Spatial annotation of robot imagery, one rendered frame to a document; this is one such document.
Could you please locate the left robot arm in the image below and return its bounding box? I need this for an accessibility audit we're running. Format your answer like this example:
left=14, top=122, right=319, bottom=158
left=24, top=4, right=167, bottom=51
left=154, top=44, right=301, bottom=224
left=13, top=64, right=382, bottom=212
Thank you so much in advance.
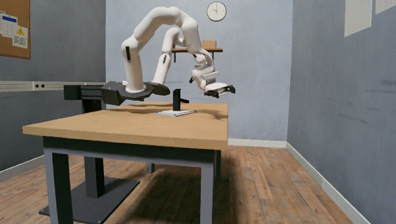
left=152, top=27, right=207, bottom=85

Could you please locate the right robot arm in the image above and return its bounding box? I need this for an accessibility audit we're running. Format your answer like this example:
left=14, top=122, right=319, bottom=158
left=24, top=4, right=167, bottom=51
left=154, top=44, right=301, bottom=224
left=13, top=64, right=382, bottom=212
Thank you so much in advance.
left=121, top=7, right=220, bottom=94

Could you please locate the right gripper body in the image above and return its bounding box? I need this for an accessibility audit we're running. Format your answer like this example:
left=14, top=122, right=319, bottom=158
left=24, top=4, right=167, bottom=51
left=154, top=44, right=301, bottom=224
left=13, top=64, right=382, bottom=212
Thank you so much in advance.
left=205, top=81, right=229, bottom=96

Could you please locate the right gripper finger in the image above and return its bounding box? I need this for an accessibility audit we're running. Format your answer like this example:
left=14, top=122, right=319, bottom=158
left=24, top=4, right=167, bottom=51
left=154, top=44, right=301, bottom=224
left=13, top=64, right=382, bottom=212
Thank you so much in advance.
left=204, top=90, right=219, bottom=98
left=224, top=85, right=236, bottom=94

